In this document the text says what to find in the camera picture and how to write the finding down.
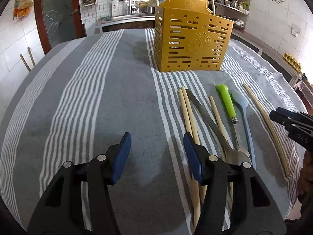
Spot yellow egg tray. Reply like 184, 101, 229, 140
283, 52, 302, 73

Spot dark wooden glass door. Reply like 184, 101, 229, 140
33, 0, 86, 54

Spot yellow plastic utensil holder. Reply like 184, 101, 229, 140
154, 0, 234, 72

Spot hanging plastic bags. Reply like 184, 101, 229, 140
12, 0, 34, 20

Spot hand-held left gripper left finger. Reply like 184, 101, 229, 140
27, 132, 132, 235

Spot metal corner shelf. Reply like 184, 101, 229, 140
205, 0, 252, 18

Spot person's right hand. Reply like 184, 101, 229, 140
298, 149, 313, 202

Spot light blue silicone spoon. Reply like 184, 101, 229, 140
230, 89, 257, 170

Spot green bear-handled utensil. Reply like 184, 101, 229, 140
216, 84, 245, 152

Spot metal spoon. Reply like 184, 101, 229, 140
185, 89, 252, 165

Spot grey striped tablecloth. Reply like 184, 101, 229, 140
0, 28, 309, 235

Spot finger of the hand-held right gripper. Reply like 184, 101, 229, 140
270, 111, 313, 150
276, 107, 313, 123

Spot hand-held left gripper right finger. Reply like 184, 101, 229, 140
183, 132, 286, 235

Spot stainless steel sink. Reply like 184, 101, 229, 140
103, 13, 156, 22

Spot metal faucet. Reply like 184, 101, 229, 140
127, 0, 138, 15

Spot brown wooden stick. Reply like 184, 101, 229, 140
27, 46, 36, 67
20, 53, 31, 72

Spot long curved wooden chopstick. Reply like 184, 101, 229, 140
243, 83, 291, 177

